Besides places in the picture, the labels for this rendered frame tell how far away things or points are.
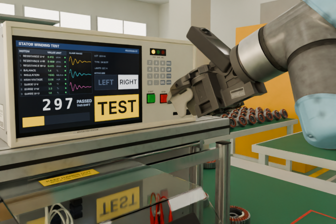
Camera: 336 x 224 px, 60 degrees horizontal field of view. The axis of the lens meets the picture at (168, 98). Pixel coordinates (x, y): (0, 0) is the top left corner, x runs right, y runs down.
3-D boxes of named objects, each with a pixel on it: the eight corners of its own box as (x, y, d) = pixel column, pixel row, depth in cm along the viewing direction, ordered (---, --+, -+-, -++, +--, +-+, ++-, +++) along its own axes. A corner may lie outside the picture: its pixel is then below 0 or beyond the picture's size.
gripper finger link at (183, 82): (166, 96, 55) (197, 76, 48) (164, 89, 55) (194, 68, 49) (184, 95, 58) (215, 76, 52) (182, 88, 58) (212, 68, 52)
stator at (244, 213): (209, 225, 94) (210, 214, 94) (222, 211, 104) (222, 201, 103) (244, 235, 88) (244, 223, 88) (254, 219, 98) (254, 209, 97)
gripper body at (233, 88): (193, 119, 51) (248, 93, 42) (179, 74, 53) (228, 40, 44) (221, 115, 56) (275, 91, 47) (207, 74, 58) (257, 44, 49)
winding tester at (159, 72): (196, 121, 76) (196, 41, 74) (10, 148, 47) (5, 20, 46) (117, 108, 105) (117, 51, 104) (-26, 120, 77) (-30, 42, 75)
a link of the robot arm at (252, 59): (251, 23, 41) (280, 29, 46) (227, 40, 44) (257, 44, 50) (270, 72, 39) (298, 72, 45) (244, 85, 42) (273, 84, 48)
